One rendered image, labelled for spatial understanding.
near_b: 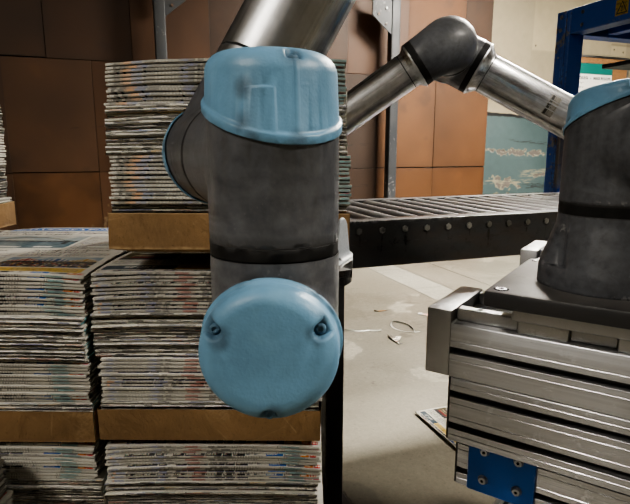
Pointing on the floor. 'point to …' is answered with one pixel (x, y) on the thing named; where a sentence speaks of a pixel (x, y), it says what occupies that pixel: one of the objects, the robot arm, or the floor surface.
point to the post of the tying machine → (569, 63)
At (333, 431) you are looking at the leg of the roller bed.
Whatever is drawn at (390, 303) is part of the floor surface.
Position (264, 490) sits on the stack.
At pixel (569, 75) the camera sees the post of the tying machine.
